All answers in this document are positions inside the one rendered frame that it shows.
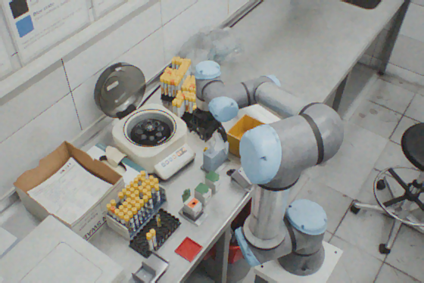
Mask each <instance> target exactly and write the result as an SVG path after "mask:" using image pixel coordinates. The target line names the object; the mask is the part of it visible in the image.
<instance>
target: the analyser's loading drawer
mask: <svg viewBox="0 0 424 283"><path fill-rule="evenodd" d="M151 252H152V254H151V256H150V257H149V258H148V259H147V260H146V261H145V262H144V261H141V263H142V265H141V267H140V268H139V269H137V270H136V273H135V274H133V273H132V278H130V279H129V280H128V283H155V280H156V279H157V278H159V276H160V275H161V274H162V272H163V271H164V270H165V269H166V268H167V267H169V266H170V263H169V260H168V259H167V258H166V257H164V256H162V255H161V254H159V253H158V252H156V251H155V250H154V249H152V250H151ZM144 275H146V278H144V277H143V276H144Z"/></svg>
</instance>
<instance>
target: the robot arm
mask: <svg viewBox="0 0 424 283"><path fill-rule="evenodd" d="M195 88H196V94H195V97H196V109H195V110H193V111H192V115H193V119H192V120H190V121H189V132H187V134H189V133H191V131H192V134H193V135H194V134H195V133H196V135H199V136H200V140H205V142H206V141H207V140H210V138H211V137H212V135H213V134H214V133H215V131H217V133H216V134H215V135H214V139H215V140H216V144H215V145H214V150H215V151H216V152H218V151H220V150H223V151H224V153H225V154H227V150H228V143H227V135H226V130H225V128H224V127H223V125H222V123H221V122H227V121H230V120H231V119H232V118H235V116H236V115H237V114H238V111H239V110H240V109H242V108H246V107H249V106H254V105H256V104H258V105H260V106H261V107H263V108H264V109H265V110H268V111H269V112H270V113H272V114H273V115H274V116H277V117H278V118H279V119H280V120H278V121H275V122H273V123H270V124H266V125H261V126H256V127H255V129H251V130H248V131H247V132H245V134H244V135H243V136H242V138H241V143H240V155H241V165H242V168H243V170H244V172H245V175H246V176H247V178H248V179H249V180H250V182H252V183H254V188H253V195H252V202H251V214H250V216H249V217H248V218H247V219H246V220H245V225H244V226H242V227H241V226H240V227H239V229H236V230H235V236H236V239H237V241H238V244H239V247H240V249H241V251H242V253H243V255H244V258H245V260H246V262H247V263H248V265H249V266H258V265H260V266H261V265H263V263H266V262H269V261H271V260H274V259H276V258H277V260H278V261H279V264H280V265H281V267H282V268H283V269H285V270H286V271H287V272H289V273H291V274H294V275H298V276H308V275H312V274H314V273H315V272H317V271H319V270H320V268H321V267H322V265H323V263H324V259H325V255H326V253H325V249H324V246H323V245H322V243H323V236H324V233H325V230H326V228H327V215H326V213H325V211H324V210H323V208H322V207H321V206H320V205H319V204H317V203H316V202H315V201H310V200H306V199H299V200H296V201H293V202H291V203H290V204H289V206H288V208H287V210H286V211H285V207H286V204H287V201H288V193H289V189H290V188H292V187H293V186H294V185H295V184H296V183H297V182H298V179H299V176H300V173H301V171H302V170H303V169H308V168H311V167H312V166H316V165H318V164H320V163H325V162H326V161H327V160H329V159H331V158H332V157H334V155H335V154H336V153H337V152H338V149H339V148H340V147H341V145H342V140H343V137H344V127H343V124H342V120H341V117H340V116H339V115H338V113H337V112H335V111H334V110H333V109H332V108H331V107H329V106H327V105H325V104H324V103H322V102H309V101H307V100H306V99H304V98H302V97H299V96H297V95H296V94H294V93H292V92H289V91H288V90H286V89H284V88H283V87H281V85H280V82H279V79H277V77H276V76H274V75H273V74H270V75H267V76H261V77H258V78H254V79H250V80H248V81H245V82H239V83H236V84H234V85H231V86H225V84H224V83H223V81H222V80H221V78H220V65H219V64H218V63H216V62H213V61H202V62H201V63H198V64H197V66H196V71H195ZM191 124H192V125H193V127H192V128H191Z"/></svg>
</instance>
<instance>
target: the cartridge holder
mask: <svg viewBox="0 0 424 283"><path fill-rule="evenodd" d="M178 214H180V215H181V216H182V217H185V218H186V219H187V220H188V221H189V222H192V223H193V224H195V225H196V226H200V225H201V224H202V223H203V222H204V221H205V220H206V218H207V217H208V215H207V214H206V213H204V209H203V208H201V212H200V213H198V214H197V215H196V217H193V216H192V215H191V214H190V213H187V212H186V211H184V207H183V208H182V209H181V210H180V211H179V212H178Z"/></svg>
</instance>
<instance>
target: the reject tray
mask: <svg viewBox="0 0 424 283"><path fill-rule="evenodd" d="M202 248H203V246H201V244H198V243H197V242H196V241H194V240H192V239H191V238H189V237H187V236H186V238H185V239H184V240H182V243H181V244H179V246H178V247H177V249H175V250H174V252H175V253H177V254H179V255H180V256H181V257H182V258H185V259H186V260H187V261H189V262H190V263H191V262H192V261H193V259H194V258H196V256H197V254H198V253H200V251H201V249H202Z"/></svg>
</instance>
